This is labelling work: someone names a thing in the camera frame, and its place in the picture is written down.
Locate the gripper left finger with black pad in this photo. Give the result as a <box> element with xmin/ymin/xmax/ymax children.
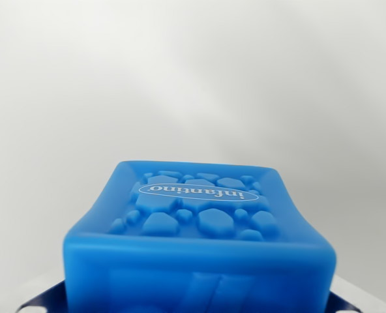
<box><xmin>15</xmin><ymin>279</ymin><xmax>70</xmax><ymax>313</ymax></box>

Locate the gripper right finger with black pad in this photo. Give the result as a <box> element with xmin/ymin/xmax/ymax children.
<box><xmin>328</xmin><ymin>282</ymin><xmax>373</xmax><ymax>313</ymax></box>

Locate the blue soft toy cube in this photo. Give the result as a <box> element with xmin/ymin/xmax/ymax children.
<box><xmin>62</xmin><ymin>160</ymin><xmax>338</xmax><ymax>313</ymax></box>

